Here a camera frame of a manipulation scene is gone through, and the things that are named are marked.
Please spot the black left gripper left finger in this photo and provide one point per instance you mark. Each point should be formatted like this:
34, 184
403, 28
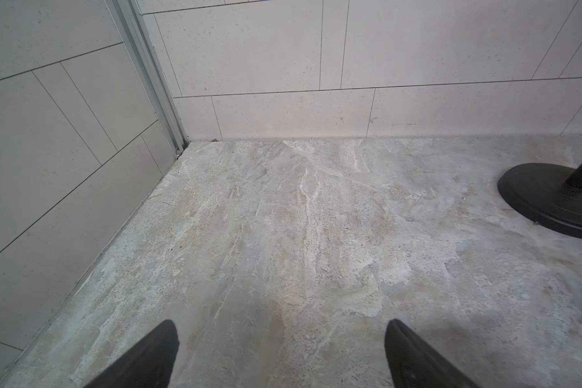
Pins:
149, 363

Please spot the black round microphone stand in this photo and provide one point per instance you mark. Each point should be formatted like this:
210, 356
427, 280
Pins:
548, 194

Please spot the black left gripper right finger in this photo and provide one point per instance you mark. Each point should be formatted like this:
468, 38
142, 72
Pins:
415, 363

